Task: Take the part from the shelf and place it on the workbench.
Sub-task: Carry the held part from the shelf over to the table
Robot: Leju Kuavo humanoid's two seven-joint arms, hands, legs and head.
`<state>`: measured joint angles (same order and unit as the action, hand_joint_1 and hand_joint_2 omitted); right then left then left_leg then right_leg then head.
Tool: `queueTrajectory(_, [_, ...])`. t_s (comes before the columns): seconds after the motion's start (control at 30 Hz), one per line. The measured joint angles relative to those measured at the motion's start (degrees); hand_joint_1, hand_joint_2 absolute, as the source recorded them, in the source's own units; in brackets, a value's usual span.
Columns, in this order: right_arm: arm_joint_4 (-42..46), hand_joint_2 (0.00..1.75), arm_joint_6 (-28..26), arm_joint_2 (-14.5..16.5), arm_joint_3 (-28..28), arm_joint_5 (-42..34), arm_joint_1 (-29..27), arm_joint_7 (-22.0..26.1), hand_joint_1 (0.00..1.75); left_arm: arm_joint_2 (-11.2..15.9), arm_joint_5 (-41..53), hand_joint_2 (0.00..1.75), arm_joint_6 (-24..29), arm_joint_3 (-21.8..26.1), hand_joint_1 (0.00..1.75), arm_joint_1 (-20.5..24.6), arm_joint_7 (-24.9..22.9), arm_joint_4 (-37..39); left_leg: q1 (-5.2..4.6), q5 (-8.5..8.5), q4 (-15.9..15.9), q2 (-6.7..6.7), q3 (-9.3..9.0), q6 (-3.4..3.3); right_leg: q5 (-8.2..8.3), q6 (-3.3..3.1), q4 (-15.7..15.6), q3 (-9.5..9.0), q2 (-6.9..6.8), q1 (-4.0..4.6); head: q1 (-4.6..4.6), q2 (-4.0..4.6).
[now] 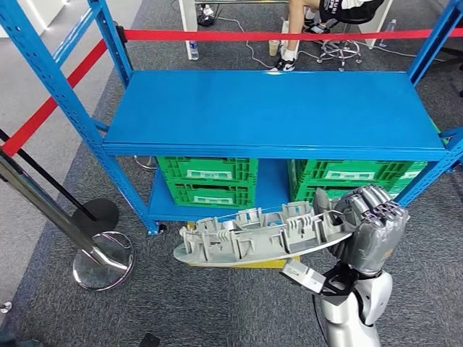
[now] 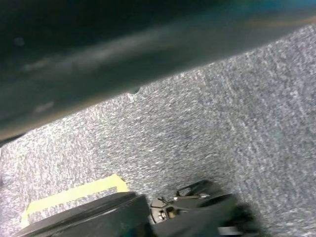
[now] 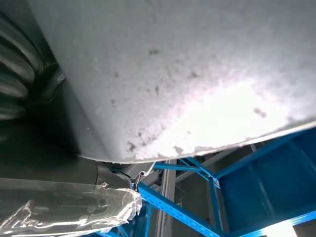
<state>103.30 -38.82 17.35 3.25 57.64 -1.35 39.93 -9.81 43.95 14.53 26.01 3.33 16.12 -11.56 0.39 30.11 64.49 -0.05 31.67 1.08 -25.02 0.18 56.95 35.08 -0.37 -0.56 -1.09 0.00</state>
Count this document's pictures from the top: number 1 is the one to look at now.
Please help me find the white lit partition block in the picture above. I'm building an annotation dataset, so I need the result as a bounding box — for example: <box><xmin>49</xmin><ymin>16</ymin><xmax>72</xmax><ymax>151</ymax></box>
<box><xmin>0</xmin><ymin>0</ymin><xmax>69</xmax><ymax>38</ymax></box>

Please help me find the black robot left foot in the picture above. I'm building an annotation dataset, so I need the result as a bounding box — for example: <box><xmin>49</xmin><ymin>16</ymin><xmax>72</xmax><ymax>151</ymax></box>
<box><xmin>138</xmin><ymin>333</ymin><xmax>162</xmax><ymax>347</ymax></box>

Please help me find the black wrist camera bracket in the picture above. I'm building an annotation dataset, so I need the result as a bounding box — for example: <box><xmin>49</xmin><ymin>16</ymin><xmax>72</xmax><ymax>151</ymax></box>
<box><xmin>320</xmin><ymin>262</ymin><xmax>363</xmax><ymax>297</ymax></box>

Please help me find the white floor cable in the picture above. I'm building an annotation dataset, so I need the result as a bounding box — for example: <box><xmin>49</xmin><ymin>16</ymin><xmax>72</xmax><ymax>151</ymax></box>
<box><xmin>217</xmin><ymin>17</ymin><xmax>276</xmax><ymax>69</ymax></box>

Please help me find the green plastic crate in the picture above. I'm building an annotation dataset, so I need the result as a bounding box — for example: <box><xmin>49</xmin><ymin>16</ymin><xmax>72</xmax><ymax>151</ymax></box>
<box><xmin>287</xmin><ymin>159</ymin><xmax>428</xmax><ymax>187</ymax></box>
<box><xmin>156</xmin><ymin>156</ymin><xmax>260</xmax><ymax>185</ymax></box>
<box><xmin>165</xmin><ymin>179</ymin><xmax>257</xmax><ymax>210</ymax></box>
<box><xmin>289</xmin><ymin>181</ymin><xmax>399</xmax><ymax>206</ymax></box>

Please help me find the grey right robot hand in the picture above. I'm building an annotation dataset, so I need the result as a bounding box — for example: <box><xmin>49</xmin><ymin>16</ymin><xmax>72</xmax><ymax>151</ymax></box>
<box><xmin>312</xmin><ymin>184</ymin><xmax>410</xmax><ymax>278</ymax></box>

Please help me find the red barrier belt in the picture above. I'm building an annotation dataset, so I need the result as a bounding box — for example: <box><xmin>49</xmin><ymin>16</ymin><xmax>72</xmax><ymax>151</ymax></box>
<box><xmin>2</xmin><ymin>39</ymin><xmax>108</xmax><ymax>158</ymax></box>
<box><xmin>123</xmin><ymin>27</ymin><xmax>463</xmax><ymax>43</ymax></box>

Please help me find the silver plastic hubcap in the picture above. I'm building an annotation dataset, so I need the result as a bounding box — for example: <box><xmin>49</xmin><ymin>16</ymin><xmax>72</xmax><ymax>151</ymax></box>
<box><xmin>172</xmin><ymin>201</ymin><xmax>357</xmax><ymax>268</ymax></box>

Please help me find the chrome swivel stool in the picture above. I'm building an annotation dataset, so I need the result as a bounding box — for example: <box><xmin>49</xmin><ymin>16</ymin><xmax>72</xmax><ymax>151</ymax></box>
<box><xmin>316</xmin><ymin>14</ymin><xmax>363</xmax><ymax>73</ymax></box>

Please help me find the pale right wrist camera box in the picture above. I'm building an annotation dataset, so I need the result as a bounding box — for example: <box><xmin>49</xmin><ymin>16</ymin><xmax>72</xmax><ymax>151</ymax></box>
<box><xmin>280</xmin><ymin>258</ymin><xmax>327</xmax><ymax>296</ymax></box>

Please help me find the chrome stanchion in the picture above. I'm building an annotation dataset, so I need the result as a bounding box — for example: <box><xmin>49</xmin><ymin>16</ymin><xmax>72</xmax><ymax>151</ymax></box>
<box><xmin>0</xmin><ymin>150</ymin><xmax>135</xmax><ymax>292</ymax></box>

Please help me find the person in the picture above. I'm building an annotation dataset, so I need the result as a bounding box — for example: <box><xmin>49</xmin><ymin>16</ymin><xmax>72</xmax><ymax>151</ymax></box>
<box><xmin>269</xmin><ymin>0</ymin><xmax>385</xmax><ymax>73</ymax></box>

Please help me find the blue steel shelf rack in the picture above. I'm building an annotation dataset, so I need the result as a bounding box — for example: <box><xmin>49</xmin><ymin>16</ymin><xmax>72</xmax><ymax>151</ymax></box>
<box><xmin>0</xmin><ymin>0</ymin><xmax>463</xmax><ymax>236</ymax></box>

